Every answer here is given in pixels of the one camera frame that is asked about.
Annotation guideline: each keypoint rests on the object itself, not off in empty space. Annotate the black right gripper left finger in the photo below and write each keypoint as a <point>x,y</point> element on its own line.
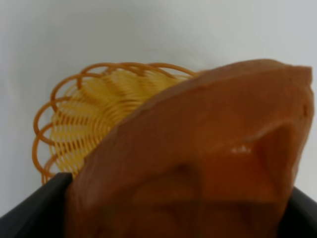
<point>41,215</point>

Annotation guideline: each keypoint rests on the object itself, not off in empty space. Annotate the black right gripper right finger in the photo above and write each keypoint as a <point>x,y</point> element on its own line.
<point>300,217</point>

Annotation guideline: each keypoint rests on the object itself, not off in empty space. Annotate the orange waffle slice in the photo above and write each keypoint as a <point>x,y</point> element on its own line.
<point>215,156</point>

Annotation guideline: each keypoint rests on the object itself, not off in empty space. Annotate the orange woven oval basket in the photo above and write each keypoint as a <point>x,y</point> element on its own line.
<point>84,107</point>

